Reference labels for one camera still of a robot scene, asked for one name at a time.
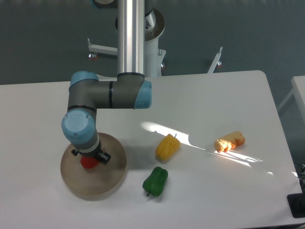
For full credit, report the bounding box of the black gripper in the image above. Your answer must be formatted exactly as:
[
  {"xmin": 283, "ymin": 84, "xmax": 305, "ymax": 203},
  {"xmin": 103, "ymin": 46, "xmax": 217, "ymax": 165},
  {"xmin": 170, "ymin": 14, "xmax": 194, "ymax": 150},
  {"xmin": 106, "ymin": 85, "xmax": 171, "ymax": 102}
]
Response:
[{"xmin": 71, "ymin": 143, "xmax": 111, "ymax": 165}]

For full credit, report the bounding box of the red bell pepper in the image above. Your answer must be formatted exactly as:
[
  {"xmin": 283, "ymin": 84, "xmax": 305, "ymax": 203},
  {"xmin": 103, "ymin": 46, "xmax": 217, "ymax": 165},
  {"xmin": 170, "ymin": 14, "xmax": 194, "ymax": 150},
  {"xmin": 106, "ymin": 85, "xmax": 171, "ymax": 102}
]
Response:
[{"xmin": 81, "ymin": 156, "xmax": 100, "ymax": 169}]

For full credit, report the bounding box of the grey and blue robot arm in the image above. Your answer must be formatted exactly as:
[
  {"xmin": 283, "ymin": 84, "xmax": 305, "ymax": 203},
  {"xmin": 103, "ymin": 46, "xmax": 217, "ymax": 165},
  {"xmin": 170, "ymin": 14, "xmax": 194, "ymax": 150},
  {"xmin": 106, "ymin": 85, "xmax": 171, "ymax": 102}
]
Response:
[{"xmin": 61, "ymin": 0, "xmax": 152, "ymax": 164}]

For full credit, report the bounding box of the round beige plate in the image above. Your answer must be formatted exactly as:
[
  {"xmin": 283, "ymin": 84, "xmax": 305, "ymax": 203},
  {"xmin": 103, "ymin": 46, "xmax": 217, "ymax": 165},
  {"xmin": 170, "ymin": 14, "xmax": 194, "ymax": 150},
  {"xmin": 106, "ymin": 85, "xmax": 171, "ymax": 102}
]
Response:
[{"xmin": 60, "ymin": 133, "xmax": 127, "ymax": 200}]

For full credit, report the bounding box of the green bell pepper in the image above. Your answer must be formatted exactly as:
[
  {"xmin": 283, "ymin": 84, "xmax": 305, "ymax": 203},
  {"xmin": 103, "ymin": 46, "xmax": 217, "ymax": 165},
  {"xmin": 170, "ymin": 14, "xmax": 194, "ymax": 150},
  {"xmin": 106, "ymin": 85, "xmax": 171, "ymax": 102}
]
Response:
[{"xmin": 142, "ymin": 167, "xmax": 168, "ymax": 197}]

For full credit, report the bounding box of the yellow bell pepper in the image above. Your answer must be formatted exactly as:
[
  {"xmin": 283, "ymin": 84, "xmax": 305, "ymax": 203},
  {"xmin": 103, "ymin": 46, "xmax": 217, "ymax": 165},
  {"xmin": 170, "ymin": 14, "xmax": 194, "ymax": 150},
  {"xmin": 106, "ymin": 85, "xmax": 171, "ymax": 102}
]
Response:
[{"xmin": 155, "ymin": 134, "xmax": 181, "ymax": 161}]

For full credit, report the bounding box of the fried chicken toy piece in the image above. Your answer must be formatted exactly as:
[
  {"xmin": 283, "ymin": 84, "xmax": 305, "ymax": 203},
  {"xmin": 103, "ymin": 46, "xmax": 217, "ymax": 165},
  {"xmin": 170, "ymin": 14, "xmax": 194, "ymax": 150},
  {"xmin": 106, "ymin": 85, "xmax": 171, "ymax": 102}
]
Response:
[{"xmin": 214, "ymin": 131, "xmax": 245, "ymax": 153}]

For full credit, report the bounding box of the black device at table edge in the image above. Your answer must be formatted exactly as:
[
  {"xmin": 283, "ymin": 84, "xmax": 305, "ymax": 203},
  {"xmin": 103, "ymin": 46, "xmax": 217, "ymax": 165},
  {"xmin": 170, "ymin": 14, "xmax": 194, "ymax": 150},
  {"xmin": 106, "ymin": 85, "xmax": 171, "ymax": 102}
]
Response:
[{"xmin": 287, "ymin": 193, "xmax": 305, "ymax": 219}]

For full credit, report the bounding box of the white side table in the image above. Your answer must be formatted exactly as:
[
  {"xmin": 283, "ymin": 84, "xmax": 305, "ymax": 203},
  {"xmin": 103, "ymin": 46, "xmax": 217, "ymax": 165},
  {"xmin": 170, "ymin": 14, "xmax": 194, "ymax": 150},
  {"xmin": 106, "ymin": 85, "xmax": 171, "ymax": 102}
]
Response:
[{"xmin": 277, "ymin": 75, "xmax": 305, "ymax": 121}]

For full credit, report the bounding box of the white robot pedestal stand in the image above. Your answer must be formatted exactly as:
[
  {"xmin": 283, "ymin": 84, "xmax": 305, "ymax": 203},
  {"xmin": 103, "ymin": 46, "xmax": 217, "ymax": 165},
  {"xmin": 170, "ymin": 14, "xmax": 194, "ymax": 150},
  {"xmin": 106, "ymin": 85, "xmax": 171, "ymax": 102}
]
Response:
[{"xmin": 86, "ymin": 7, "xmax": 223, "ymax": 78}]

